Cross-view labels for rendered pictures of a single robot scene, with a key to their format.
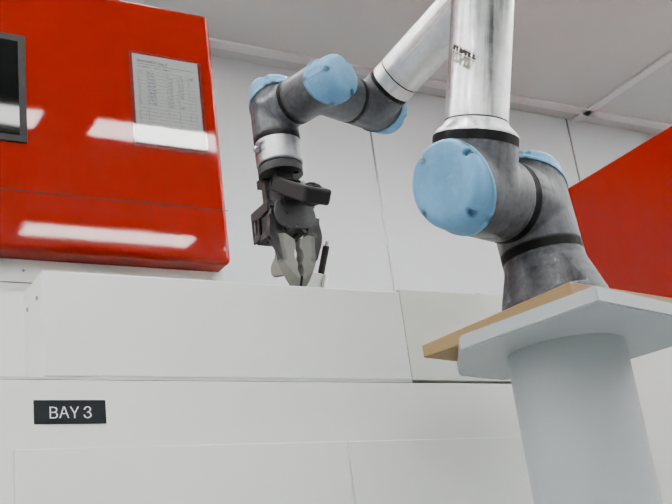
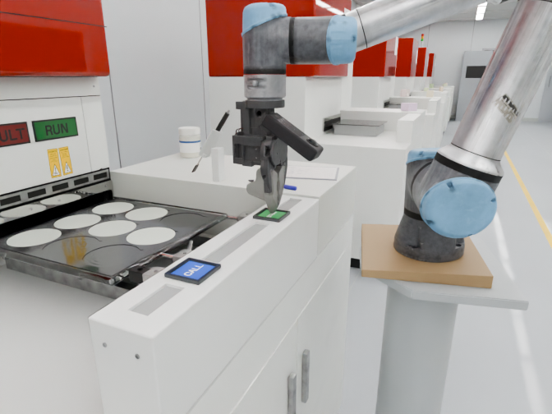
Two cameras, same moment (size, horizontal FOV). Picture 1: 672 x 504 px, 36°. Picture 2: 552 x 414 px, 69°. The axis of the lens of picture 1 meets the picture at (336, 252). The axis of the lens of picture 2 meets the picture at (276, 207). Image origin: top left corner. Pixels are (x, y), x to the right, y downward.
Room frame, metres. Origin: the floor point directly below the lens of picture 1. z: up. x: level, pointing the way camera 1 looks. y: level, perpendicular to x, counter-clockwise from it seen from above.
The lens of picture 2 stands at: (0.88, 0.46, 1.22)
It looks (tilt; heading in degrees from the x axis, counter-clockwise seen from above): 18 degrees down; 327
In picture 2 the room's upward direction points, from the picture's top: straight up
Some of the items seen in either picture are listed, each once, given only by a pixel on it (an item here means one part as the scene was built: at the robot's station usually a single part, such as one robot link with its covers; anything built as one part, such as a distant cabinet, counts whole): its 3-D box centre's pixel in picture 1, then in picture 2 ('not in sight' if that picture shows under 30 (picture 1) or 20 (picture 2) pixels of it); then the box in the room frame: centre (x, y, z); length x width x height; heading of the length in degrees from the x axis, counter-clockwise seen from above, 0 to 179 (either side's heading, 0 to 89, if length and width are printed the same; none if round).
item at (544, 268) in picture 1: (549, 282); (430, 227); (1.40, -0.29, 0.90); 0.15 x 0.15 x 0.10
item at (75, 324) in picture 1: (227, 339); (241, 276); (1.44, 0.17, 0.89); 0.55 x 0.09 x 0.14; 122
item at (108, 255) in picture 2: not in sight; (112, 228); (1.78, 0.31, 0.90); 0.34 x 0.34 x 0.01; 32
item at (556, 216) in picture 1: (526, 205); (434, 177); (1.39, -0.28, 1.01); 0.13 x 0.12 x 0.14; 139
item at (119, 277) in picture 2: not in sight; (179, 242); (1.63, 0.21, 0.90); 0.38 x 0.01 x 0.01; 122
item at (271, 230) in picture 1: (281, 233); (269, 168); (1.49, 0.08, 1.06); 0.05 x 0.02 x 0.09; 122
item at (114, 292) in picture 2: not in sight; (93, 282); (1.66, 0.38, 0.84); 0.50 x 0.02 x 0.03; 32
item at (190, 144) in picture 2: not in sight; (190, 141); (2.16, -0.03, 1.01); 0.07 x 0.07 x 0.10
